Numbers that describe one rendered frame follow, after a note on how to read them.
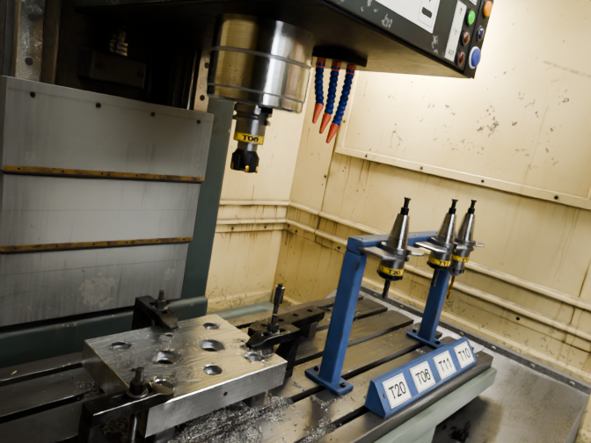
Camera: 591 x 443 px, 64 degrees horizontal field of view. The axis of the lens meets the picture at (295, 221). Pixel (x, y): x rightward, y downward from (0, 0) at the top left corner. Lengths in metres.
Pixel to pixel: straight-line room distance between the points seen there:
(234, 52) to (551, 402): 1.26
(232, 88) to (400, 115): 1.14
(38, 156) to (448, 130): 1.23
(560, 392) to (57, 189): 1.41
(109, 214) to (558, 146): 1.24
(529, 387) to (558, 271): 0.35
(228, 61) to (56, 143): 0.49
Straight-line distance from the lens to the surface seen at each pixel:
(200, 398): 0.82
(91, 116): 1.11
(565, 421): 1.54
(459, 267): 1.28
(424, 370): 1.16
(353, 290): 0.98
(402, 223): 0.97
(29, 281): 1.17
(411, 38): 0.74
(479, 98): 1.67
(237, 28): 0.73
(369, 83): 1.89
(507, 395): 1.56
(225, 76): 0.73
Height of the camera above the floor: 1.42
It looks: 11 degrees down
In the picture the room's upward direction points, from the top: 11 degrees clockwise
